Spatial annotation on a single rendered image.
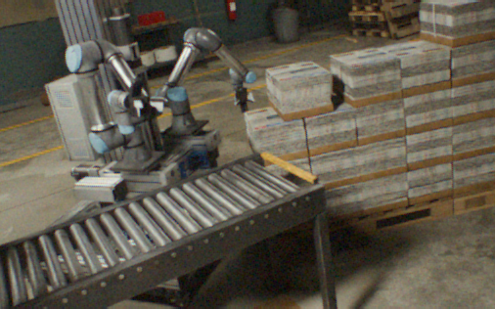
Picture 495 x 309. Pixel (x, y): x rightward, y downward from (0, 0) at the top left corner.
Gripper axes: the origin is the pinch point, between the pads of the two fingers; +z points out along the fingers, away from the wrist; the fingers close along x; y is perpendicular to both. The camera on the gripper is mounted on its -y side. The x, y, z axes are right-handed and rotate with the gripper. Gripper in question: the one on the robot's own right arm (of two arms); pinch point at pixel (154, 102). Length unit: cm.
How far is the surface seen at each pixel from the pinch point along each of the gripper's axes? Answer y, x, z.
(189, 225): 45, 5, 23
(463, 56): 3, -175, 38
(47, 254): 50, 51, -6
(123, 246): 47, 29, 15
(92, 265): 49, 42, 16
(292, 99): 18, -94, -16
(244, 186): 41, -30, 16
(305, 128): 36, -101, -14
